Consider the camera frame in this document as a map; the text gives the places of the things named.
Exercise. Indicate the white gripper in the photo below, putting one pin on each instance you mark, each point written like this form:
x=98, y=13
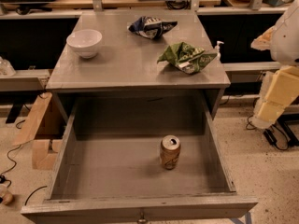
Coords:
x=286, y=42

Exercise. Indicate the orange soda can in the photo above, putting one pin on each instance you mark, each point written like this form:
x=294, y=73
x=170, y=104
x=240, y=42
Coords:
x=169, y=152

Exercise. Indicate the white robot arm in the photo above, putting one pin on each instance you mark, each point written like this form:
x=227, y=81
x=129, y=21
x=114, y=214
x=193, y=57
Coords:
x=282, y=39

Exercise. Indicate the grey cabinet counter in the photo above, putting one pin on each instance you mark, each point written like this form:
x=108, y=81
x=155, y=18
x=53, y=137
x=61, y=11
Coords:
x=127, y=61

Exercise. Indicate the open grey drawer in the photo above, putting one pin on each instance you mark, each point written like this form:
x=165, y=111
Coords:
x=109, y=170

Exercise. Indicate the brass drawer knob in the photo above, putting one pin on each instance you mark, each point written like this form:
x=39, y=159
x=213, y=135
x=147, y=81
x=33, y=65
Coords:
x=142, y=219

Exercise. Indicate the white pump bottle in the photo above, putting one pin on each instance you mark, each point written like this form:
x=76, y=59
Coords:
x=218, y=49

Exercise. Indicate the green chip bag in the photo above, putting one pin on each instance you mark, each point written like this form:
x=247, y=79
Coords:
x=187, y=58

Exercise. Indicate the blue chip bag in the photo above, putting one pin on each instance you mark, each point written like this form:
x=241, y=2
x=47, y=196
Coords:
x=150, y=27

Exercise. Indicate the white ceramic bowl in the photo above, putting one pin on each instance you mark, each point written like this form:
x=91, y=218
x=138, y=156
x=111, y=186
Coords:
x=85, y=43

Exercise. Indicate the wooden blocks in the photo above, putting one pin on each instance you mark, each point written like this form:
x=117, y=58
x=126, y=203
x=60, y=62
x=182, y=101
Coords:
x=43, y=128

